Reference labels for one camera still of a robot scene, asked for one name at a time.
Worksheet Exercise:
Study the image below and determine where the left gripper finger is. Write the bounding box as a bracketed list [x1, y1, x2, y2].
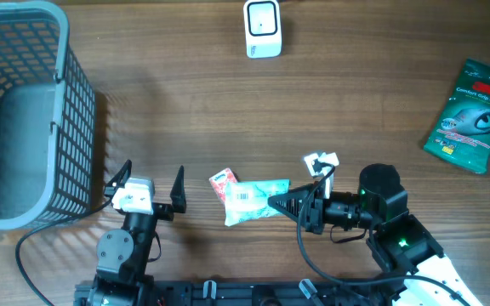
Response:
[170, 166, 186, 213]
[104, 160, 132, 198]

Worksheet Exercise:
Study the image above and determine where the orange red snack packet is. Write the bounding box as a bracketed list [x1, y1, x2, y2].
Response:
[209, 167, 238, 204]

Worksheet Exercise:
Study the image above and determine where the mint green wipes packet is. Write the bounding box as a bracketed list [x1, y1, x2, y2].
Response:
[225, 179, 291, 227]

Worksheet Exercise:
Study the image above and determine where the green 3M gloves package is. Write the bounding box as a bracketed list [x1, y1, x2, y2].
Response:
[424, 59, 490, 174]

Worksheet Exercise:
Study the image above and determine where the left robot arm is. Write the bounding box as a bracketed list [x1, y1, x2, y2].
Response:
[74, 161, 186, 306]

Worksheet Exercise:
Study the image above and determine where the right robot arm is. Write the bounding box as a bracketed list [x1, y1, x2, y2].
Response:
[267, 161, 480, 305]

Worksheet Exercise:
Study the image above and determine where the white barcode scanner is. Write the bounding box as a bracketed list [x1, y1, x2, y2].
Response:
[242, 0, 282, 59]

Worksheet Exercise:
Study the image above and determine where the grey plastic mesh basket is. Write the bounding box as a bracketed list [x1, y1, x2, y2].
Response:
[0, 1, 97, 230]

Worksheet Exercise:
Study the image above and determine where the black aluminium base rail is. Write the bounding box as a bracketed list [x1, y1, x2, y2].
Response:
[73, 278, 453, 306]

